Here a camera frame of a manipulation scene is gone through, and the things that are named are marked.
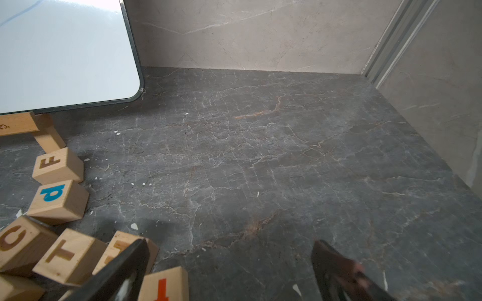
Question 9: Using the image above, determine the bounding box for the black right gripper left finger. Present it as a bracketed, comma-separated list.
[66, 239, 149, 301]

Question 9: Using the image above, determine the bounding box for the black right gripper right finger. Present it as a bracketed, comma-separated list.
[311, 240, 395, 301]

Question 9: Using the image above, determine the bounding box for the wooden block brown letter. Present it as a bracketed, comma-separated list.
[92, 231, 159, 275]

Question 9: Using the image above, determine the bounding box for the wooden block red letter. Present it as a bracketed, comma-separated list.
[138, 267, 190, 301]

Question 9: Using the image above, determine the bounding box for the wooden block letter T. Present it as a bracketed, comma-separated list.
[33, 228, 107, 287]

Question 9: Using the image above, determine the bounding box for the wooden block letter C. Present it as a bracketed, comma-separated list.
[1, 216, 58, 277]

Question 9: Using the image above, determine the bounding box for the wooden block letter F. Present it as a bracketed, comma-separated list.
[32, 147, 84, 185]

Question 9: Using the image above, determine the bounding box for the wooden block blue P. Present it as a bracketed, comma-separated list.
[26, 180, 90, 226]

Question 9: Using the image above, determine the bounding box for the plain wooden block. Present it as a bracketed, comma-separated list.
[1, 275, 45, 300]

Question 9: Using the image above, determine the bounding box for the wooden easel stand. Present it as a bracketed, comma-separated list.
[1, 112, 66, 153]

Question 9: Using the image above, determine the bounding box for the white dry-erase board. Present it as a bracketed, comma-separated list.
[1, 1, 144, 115]

